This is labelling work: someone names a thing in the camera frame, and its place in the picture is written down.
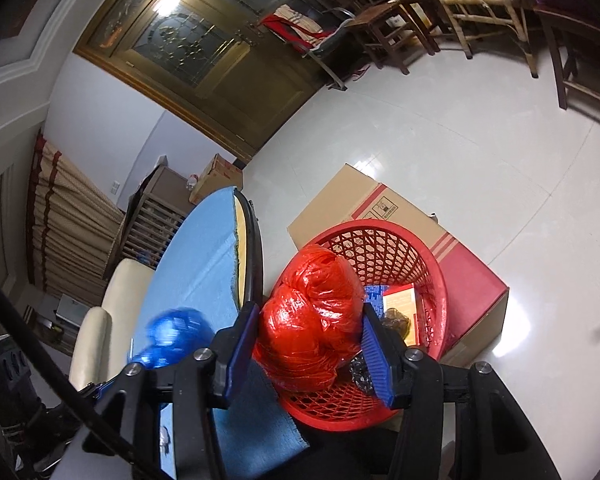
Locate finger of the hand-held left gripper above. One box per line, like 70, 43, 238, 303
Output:
74, 380, 117, 403

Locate red plastic bag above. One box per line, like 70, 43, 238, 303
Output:
252, 244, 366, 393

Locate wooden crib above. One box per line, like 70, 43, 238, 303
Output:
117, 165, 198, 266

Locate wooden glass-panel door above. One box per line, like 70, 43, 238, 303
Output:
75, 0, 351, 163

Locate dark wooden chair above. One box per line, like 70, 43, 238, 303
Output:
522, 0, 600, 136

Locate small cardboard box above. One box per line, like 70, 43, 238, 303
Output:
189, 153, 244, 206

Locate blue plastic bag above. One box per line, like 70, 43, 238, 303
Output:
125, 307, 216, 372

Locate wooden stool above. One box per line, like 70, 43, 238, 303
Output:
357, 0, 441, 76

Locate blue tablecloth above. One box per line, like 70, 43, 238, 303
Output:
127, 186, 308, 480

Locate large cardboard box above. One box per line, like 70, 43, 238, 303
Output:
286, 162, 510, 368

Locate blue printed packet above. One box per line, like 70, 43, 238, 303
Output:
364, 285, 385, 318

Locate red plastic basket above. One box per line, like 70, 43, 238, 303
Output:
270, 220, 449, 432

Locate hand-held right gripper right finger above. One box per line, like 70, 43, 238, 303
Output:
362, 302, 561, 480

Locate metal chair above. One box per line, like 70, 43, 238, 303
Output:
257, 2, 376, 92

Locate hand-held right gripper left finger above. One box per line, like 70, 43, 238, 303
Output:
55, 302, 260, 480

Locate cream leather sofa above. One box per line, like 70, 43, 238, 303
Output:
69, 258, 156, 391

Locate small red and white box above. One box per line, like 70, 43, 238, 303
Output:
382, 282, 418, 348

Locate round black-rimmed table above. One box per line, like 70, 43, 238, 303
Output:
232, 187, 266, 311

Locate red cloth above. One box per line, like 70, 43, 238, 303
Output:
259, 12, 331, 43

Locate black plastic bag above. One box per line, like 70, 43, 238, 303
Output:
347, 308, 415, 393

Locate bamboo chair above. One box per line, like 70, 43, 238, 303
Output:
419, 0, 541, 78

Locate beige cloth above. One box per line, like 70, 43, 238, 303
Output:
272, 4, 326, 53

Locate beige striped curtains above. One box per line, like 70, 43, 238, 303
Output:
25, 130, 126, 306

